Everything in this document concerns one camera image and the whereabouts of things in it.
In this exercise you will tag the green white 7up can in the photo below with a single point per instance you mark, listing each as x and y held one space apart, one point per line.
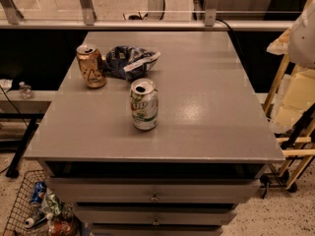
144 104

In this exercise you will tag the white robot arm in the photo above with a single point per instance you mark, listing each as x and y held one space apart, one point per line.
301 44

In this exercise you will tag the gold soda can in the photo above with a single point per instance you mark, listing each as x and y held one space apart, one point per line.
90 64

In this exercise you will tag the green crushed can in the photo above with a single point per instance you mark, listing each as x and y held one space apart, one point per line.
54 204

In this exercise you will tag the blue pepsi can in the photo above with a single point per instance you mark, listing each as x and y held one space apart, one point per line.
38 193

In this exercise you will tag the red can in basket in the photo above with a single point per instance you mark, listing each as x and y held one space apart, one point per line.
62 228

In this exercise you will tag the grey drawer cabinet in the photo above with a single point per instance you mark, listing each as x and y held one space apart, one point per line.
184 177

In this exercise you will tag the blue crumpled chip bag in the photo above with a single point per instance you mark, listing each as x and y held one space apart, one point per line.
129 62

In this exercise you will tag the small glass bottle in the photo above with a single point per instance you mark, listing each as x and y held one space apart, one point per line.
25 90

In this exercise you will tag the black side table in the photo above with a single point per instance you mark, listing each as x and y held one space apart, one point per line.
21 115

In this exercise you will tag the white bottle in basket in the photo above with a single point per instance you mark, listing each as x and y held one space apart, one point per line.
36 219

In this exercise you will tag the wire basket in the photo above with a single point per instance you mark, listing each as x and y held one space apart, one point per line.
21 206

